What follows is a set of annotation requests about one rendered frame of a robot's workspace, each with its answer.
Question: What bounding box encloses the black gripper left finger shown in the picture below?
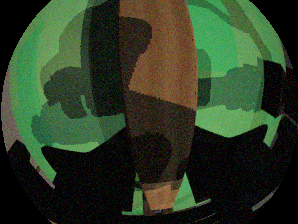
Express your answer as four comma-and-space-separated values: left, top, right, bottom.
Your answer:
41, 127, 137, 212

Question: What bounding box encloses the wooden side rail with dark hooks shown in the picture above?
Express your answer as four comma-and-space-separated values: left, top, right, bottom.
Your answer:
116, 0, 198, 210

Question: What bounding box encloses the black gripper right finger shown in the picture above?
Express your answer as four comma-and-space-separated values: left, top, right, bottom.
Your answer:
185, 124, 269, 204

